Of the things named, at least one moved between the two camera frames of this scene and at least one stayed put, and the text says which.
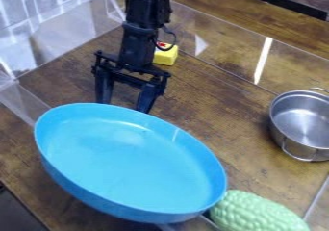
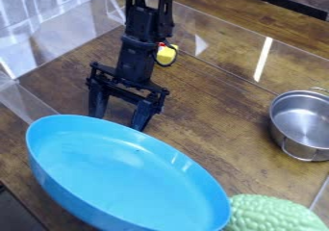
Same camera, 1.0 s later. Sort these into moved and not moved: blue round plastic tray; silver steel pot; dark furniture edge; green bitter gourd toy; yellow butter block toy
Moved: green bitter gourd toy; blue round plastic tray
Not moved: yellow butter block toy; dark furniture edge; silver steel pot
